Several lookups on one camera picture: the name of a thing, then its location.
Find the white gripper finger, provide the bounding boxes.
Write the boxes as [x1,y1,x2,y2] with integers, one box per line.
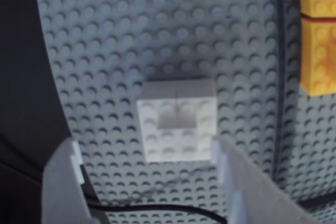
[41,136,97,224]
[211,136,322,224]

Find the white lego cube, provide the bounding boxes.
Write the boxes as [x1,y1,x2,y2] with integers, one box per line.
[136,78,218,163]

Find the grey lego baseplate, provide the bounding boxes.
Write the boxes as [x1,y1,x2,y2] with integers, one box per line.
[33,0,336,224]

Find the black cable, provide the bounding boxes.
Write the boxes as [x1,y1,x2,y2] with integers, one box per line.
[88,202,228,224]

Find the dark grey lego wall strip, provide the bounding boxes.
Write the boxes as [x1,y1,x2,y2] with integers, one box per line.
[270,0,288,183]

